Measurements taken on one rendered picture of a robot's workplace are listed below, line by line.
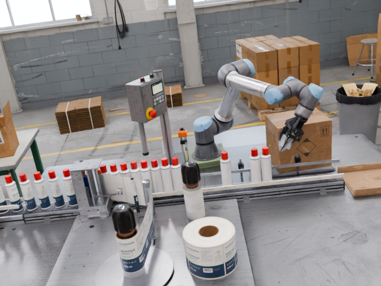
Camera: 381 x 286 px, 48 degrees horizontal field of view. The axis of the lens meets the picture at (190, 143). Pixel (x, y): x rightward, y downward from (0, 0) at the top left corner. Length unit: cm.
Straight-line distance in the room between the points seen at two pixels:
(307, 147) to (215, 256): 101
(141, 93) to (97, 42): 554
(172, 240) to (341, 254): 69
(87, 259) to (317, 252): 95
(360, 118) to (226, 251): 313
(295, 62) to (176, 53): 262
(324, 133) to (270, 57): 317
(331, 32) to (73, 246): 685
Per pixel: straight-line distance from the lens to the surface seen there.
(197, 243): 160
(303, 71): 566
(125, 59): 757
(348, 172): 248
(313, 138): 239
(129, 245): 164
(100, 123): 621
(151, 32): 749
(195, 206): 190
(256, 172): 218
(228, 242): 161
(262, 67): 548
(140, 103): 206
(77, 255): 195
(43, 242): 221
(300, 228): 200
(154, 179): 218
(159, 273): 172
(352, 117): 454
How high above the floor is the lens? 195
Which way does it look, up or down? 22 degrees down
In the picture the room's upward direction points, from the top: 7 degrees counter-clockwise
